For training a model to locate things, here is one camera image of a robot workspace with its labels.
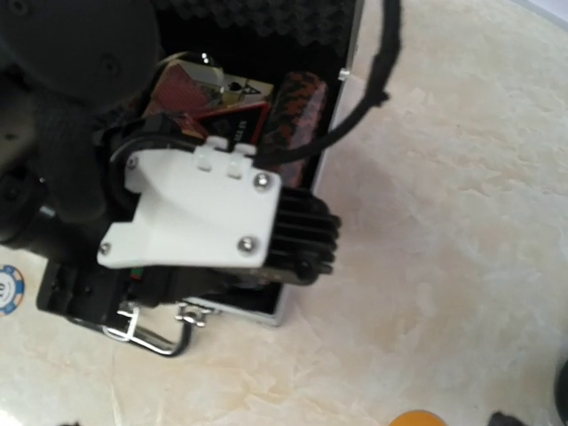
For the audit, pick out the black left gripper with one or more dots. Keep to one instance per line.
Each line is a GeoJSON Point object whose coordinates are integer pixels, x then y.
{"type": "Point", "coordinates": [76, 77]}

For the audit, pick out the red playing card deck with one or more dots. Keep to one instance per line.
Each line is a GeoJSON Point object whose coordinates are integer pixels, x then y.
{"type": "Point", "coordinates": [192, 86]}

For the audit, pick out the black triangular button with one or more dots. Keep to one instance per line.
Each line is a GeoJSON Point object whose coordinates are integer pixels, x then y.
{"type": "Point", "coordinates": [238, 124]}

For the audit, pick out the aluminium poker chip case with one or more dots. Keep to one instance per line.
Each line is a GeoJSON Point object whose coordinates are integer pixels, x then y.
{"type": "Point", "coordinates": [305, 49]}

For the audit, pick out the dark red chip row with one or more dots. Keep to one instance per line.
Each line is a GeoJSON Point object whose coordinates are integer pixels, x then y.
{"type": "Point", "coordinates": [295, 114]}

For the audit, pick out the orange round button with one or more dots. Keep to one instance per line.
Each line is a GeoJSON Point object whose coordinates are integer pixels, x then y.
{"type": "Point", "coordinates": [418, 418]}

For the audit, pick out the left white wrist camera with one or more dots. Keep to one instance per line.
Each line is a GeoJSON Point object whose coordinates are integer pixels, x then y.
{"type": "Point", "coordinates": [204, 208]}

